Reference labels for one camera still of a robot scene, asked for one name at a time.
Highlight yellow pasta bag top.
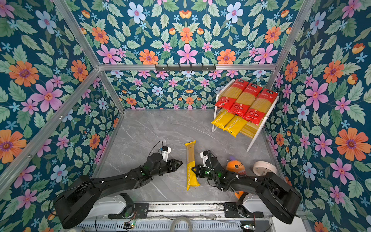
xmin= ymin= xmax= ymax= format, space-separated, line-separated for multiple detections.
xmin=211 ymin=109 xmax=235 ymax=129

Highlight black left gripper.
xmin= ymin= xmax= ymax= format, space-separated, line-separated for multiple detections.
xmin=151 ymin=159 xmax=185 ymax=178

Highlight red spaghetti bag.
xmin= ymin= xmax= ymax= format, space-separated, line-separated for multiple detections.
xmin=215 ymin=79 xmax=249 ymax=110
xmin=243 ymin=89 xmax=278 ymax=126
xmin=228 ymin=83 xmax=262 ymax=117

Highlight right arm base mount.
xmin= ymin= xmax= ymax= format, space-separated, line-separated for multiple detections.
xmin=222 ymin=202 xmax=264 ymax=219

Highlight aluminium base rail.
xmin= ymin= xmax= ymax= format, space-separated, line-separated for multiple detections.
xmin=66 ymin=201 xmax=305 ymax=221

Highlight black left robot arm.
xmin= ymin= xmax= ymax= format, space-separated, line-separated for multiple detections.
xmin=53 ymin=153 xmax=183 ymax=229

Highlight yellow pasta bag bottom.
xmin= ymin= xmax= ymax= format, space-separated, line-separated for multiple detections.
xmin=185 ymin=140 xmax=200 ymax=191

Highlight white power box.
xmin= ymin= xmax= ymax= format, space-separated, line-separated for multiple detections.
xmin=272 ymin=217 xmax=307 ymax=232

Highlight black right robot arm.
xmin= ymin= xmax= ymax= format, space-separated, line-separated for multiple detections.
xmin=191 ymin=150 xmax=302 ymax=224

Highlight aluminium frame post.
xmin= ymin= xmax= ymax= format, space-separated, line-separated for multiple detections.
xmin=54 ymin=1 xmax=125 ymax=114

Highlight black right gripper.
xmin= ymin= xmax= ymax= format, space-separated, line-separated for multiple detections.
xmin=190 ymin=165 xmax=219 ymax=183

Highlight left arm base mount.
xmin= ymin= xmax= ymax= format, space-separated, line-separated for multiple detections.
xmin=108 ymin=193 xmax=149 ymax=219

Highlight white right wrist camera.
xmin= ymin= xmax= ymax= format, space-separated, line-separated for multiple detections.
xmin=200 ymin=150 xmax=211 ymax=168

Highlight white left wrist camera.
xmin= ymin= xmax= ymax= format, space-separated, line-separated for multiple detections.
xmin=161 ymin=146 xmax=171 ymax=162

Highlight black hook rail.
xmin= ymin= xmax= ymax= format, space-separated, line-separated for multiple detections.
xmin=155 ymin=64 xmax=216 ymax=72

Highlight beige tape roll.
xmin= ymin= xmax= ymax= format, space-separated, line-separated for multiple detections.
xmin=253 ymin=161 xmax=277 ymax=176

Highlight orange shark plush toy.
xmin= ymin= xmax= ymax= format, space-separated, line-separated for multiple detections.
xmin=225 ymin=156 xmax=247 ymax=200

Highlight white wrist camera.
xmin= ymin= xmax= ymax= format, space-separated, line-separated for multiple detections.
xmin=161 ymin=146 xmax=171 ymax=162
xmin=200 ymin=150 xmax=211 ymax=168

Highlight wooden two-tier shelf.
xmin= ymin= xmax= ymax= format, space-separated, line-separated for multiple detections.
xmin=212 ymin=80 xmax=279 ymax=150

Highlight yellow pasta bag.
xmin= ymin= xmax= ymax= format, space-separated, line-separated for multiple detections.
xmin=211 ymin=109 xmax=235 ymax=129
xmin=185 ymin=140 xmax=200 ymax=191
xmin=223 ymin=116 xmax=247 ymax=137

